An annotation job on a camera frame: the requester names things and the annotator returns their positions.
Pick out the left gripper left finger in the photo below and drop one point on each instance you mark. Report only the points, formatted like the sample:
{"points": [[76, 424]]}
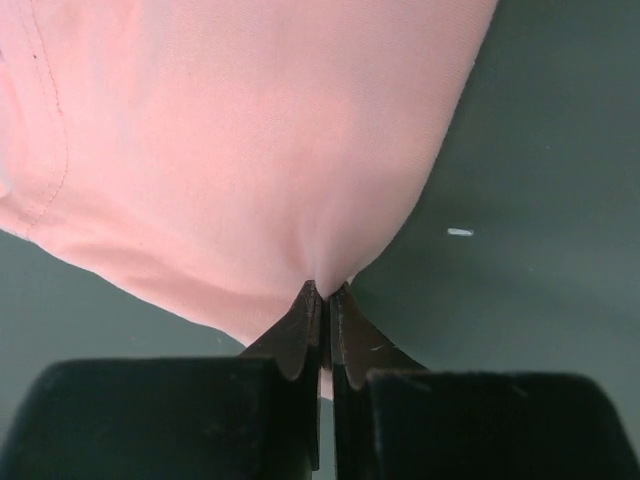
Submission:
{"points": [[251, 416]]}

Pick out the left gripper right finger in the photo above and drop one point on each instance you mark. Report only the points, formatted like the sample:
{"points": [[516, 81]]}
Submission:
{"points": [[395, 419]]}

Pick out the salmon pink t shirt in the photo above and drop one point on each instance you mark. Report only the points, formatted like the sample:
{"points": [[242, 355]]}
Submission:
{"points": [[209, 157]]}

